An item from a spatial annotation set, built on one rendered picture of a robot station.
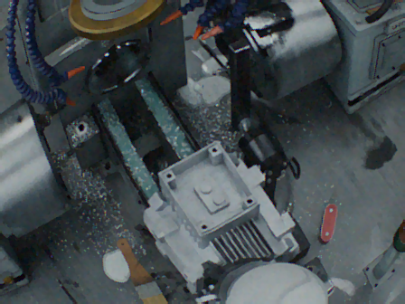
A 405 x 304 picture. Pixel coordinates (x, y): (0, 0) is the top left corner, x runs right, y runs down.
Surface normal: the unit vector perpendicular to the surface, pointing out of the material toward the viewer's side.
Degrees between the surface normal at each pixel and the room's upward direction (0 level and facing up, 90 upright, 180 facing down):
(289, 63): 66
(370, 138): 0
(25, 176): 43
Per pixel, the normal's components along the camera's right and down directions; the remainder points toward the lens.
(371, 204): -0.04, -0.45
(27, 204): 0.44, 0.51
